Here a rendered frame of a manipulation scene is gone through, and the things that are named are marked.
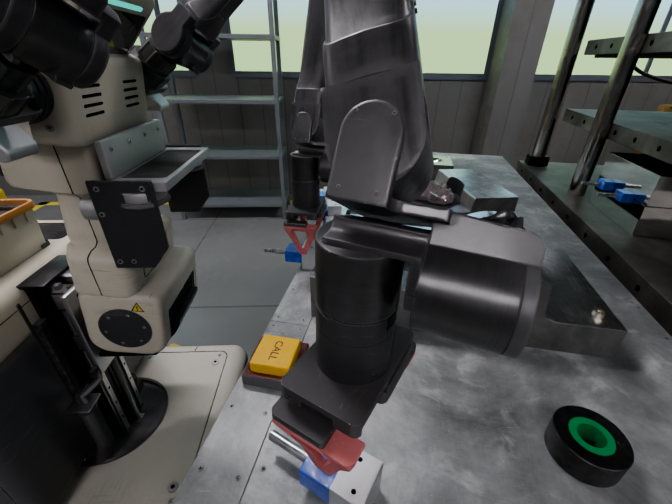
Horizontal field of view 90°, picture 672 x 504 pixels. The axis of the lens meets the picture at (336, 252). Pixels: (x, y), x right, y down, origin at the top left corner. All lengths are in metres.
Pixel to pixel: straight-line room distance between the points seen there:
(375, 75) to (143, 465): 1.10
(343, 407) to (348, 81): 0.20
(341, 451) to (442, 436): 0.26
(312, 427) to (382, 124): 0.20
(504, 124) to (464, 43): 0.77
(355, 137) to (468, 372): 0.46
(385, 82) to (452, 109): 3.37
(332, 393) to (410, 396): 0.29
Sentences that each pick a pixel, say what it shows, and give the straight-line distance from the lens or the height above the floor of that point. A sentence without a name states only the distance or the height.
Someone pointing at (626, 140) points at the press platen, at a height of 1.01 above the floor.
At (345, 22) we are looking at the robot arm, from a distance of 0.24.
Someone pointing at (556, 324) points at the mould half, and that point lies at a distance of 0.64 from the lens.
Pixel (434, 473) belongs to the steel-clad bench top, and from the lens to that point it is 0.48.
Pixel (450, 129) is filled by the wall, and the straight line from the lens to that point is 3.61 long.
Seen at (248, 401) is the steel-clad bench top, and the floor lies 0.80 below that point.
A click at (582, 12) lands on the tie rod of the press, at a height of 1.38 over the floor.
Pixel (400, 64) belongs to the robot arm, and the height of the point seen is 1.21.
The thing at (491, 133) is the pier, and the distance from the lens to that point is 3.52.
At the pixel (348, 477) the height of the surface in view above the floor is 0.85.
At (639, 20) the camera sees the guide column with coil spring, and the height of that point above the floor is 1.32.
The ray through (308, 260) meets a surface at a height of 0.82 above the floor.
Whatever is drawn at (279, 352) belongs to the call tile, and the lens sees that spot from 0.52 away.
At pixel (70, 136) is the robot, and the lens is 0.65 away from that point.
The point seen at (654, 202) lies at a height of 0.89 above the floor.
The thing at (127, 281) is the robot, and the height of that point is 0.84.
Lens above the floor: 1.21
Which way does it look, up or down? 30 degrees down
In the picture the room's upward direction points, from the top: 1 degrees clockwise
